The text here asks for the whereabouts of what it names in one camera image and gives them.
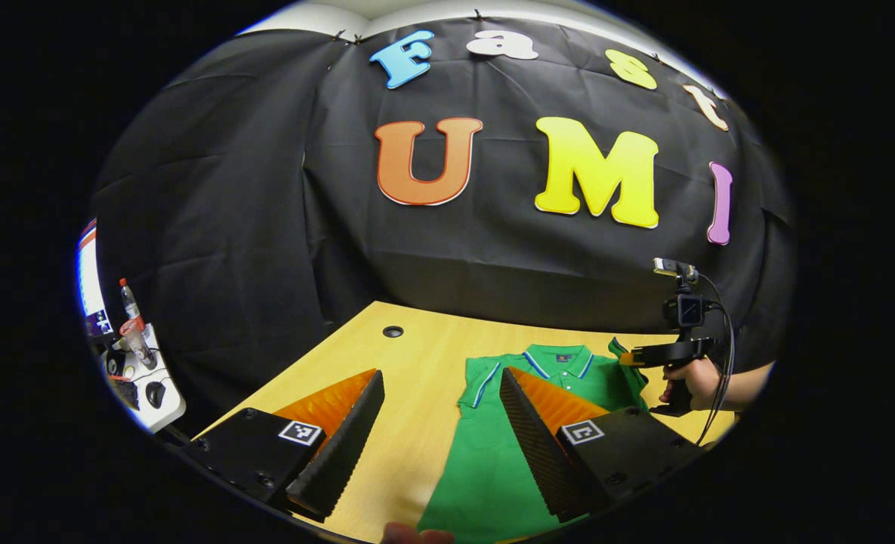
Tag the black backdrop cloth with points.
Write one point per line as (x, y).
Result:
(266, 227)

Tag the green T-shirt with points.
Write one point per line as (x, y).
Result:
(485, 468)

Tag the black computer mouse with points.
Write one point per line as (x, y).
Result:
(155, 394)

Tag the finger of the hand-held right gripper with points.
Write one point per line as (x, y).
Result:
(658, 353)

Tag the white side table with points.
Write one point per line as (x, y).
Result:
(168, 412)

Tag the clear bottle with red cap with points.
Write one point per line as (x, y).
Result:
(130, 306)

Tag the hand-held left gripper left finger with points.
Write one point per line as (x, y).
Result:
(341, 453)

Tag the white screen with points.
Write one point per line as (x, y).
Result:
(88, 279)

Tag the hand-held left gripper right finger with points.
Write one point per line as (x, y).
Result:
(541, 453)

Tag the clear cup with red rim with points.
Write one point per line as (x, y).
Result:
(136, 344)

